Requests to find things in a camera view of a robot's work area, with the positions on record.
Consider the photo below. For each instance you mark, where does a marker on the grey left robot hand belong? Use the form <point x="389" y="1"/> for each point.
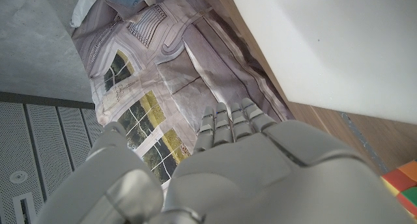
<point x="244" y="172"/>

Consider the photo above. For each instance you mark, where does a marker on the white memory foam sheet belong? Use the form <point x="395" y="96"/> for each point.
<point x="342" y="48"/>

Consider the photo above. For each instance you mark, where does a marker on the printed living room backdrop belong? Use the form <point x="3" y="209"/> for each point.
<point x="195" y="71"/>

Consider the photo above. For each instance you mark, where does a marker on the grey tape line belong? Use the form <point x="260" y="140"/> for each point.
<point x="361" y="138"/>

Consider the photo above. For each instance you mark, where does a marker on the multicoloured puzzle cube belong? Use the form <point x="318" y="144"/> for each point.
<point x="404" y="181"/>

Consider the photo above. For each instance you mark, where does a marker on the ceiling vent slot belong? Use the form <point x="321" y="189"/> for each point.
<point x="23" y="211"/>

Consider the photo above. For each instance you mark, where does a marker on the round ceiling sensor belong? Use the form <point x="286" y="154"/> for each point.
<point x="18" y="177"/>

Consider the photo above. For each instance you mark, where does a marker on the white cloth sheet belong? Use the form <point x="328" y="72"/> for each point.
<point x="86" y="6"/>

